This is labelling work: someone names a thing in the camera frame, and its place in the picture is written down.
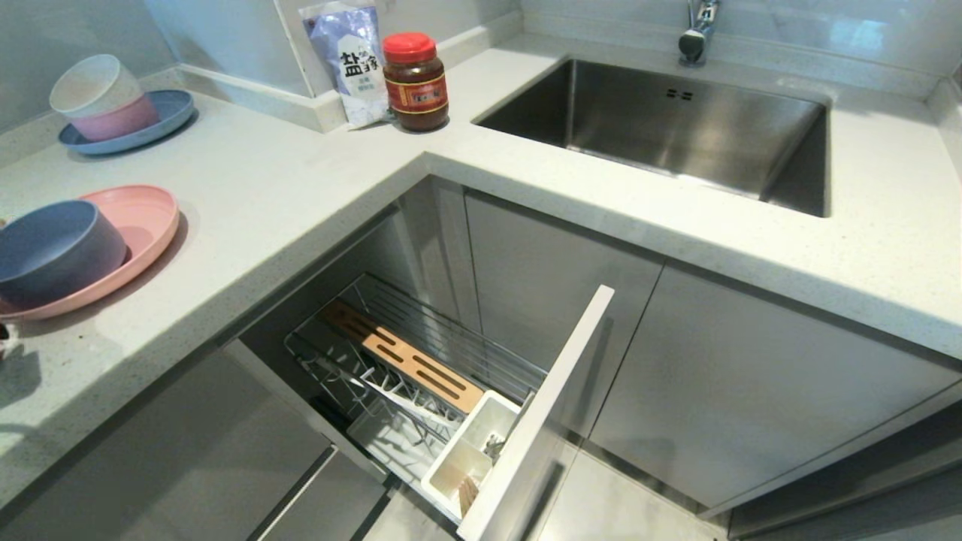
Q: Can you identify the blue plate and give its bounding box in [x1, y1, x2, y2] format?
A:
[59, 89, 196, 156]

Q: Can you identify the pink plate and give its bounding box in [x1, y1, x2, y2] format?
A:
[0, 185, 181, 324]

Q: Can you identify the grey drawer front panel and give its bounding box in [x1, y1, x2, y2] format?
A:
[456, 284, 616, 541]

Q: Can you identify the white bowl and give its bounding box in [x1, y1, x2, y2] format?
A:
[50, 53, 144, 120]

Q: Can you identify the grey lower cabinet drawer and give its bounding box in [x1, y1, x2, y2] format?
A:
[0, 349, 392, 541]

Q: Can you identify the chrome faucet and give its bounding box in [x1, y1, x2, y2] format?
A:
[679, 0, 721, 66]

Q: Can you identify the red-lidded sauce jar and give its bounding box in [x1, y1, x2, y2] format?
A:
[382, 32, 450, 134]

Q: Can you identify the wooden knife block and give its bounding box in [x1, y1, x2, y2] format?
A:
[323, 299, 486, 415]

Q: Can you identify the grey narrow cabinet door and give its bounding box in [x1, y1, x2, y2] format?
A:
[464, 189, 666, 440]

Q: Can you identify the blue bowl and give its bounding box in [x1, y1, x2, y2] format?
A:
[0, 199, 129, 310]

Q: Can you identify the pink bowl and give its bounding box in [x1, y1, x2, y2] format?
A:
[71, 94, 161, 143]

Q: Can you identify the stainless steel sink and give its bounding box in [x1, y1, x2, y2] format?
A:
[473, 59, 831, 219]

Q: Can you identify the pull-out wire dish rack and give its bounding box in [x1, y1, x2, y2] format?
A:
[284, 273, 548, 519]

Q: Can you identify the white utensil holder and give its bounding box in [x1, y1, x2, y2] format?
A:
[421, 390, 522, 521]

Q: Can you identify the salt bag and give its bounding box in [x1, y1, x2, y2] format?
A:
[299, 0, 390, 129]

